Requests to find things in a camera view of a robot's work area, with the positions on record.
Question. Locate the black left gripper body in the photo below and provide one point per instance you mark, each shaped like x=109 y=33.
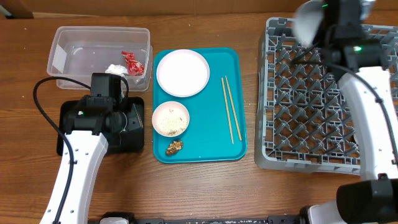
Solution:
x=124 y=109

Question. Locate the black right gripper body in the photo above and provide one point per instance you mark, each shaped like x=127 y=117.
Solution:
x=337 y=8

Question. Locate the white tissue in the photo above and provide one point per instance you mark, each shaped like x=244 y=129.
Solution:
x=117 y=70

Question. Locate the red strawberry candy wrapper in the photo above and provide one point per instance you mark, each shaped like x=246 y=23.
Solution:
x=134 y=67

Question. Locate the small pink bowl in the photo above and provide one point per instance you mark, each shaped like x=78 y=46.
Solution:
x=164 y=106

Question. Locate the grey white bowl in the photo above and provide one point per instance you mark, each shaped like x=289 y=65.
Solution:
x=307 y=20

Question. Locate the white rice pile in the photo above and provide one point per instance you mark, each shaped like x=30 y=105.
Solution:
x=172 y=122

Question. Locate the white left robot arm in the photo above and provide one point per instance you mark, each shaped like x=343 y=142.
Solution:
x=84 y=131

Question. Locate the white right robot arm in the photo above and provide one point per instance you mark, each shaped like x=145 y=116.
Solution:
x=359 y=65

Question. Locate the clear plastic waste bin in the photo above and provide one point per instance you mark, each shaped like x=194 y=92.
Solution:
x=79 y=51

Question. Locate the grey dishwasher rack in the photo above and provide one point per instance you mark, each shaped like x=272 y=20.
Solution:
x=303 y=122

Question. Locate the black rectangular tray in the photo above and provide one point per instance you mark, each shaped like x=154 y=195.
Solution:
x=132 y=139

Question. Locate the large pink plate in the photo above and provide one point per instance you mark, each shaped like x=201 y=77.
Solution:
x=183 y=73

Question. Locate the brown food scrap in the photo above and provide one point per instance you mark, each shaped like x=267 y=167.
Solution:
x=174 y=147

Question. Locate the teal serving tray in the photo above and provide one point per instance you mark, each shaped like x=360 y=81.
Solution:
x=207 y=137

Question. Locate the wooden chopstick left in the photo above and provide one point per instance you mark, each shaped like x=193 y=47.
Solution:
x=227 y=110

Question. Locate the wooden chopstick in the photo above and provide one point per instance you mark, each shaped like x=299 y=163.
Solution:
x=227 y=110
x=233 y=107

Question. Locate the wooden chopstick right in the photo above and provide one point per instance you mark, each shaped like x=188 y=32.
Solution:
x=233 y=107

